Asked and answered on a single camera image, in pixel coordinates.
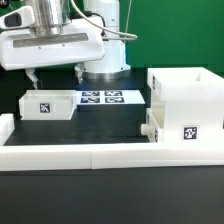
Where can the white front drawer tray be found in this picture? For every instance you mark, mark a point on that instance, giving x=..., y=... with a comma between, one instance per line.
x=153, y=127

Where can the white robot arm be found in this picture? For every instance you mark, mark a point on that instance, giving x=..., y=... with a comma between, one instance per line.
x=42, y=33

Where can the white U-shaped fence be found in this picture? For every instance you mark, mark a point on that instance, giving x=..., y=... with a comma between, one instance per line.
x=103, y=156

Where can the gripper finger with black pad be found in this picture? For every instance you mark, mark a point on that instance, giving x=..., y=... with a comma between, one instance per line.
x=30, y=73
x=79, y=69

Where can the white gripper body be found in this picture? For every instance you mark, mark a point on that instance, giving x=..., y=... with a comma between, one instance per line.
x=79, y=42

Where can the white drawer cabinet box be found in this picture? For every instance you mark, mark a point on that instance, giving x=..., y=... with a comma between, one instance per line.
x=191, y=103

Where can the white drawer tray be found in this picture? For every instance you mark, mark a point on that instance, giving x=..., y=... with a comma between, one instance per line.
x=48, y=104
x=153, y=127

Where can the white marker sheet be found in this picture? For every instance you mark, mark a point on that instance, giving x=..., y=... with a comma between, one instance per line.
x=109, y=97

